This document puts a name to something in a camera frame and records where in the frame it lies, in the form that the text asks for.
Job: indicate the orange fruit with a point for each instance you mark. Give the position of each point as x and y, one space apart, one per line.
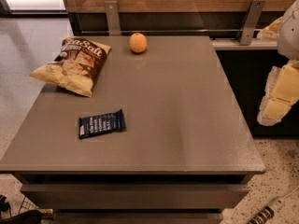
138 43

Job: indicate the grey drawer cabinet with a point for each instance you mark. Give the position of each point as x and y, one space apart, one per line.
185 156

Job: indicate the white power strip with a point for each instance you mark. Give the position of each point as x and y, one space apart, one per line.
269 210

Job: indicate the grey side ledge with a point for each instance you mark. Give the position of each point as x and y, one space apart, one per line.
233 44

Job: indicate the blue rxbar blueberry bar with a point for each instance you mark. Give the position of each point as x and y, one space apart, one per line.
101 124

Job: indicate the black wire basket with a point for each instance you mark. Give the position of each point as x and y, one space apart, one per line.
27 213

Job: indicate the sea salt chips bag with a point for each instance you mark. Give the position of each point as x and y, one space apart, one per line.
77 66

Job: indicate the right metal bracket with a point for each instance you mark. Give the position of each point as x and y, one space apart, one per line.
250 22

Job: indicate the metal bracket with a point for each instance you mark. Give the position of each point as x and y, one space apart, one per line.
250 22
113 19

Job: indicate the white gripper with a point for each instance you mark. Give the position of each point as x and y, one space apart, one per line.
290 32

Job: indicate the left metal bracket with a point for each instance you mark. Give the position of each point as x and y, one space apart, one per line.
113 19

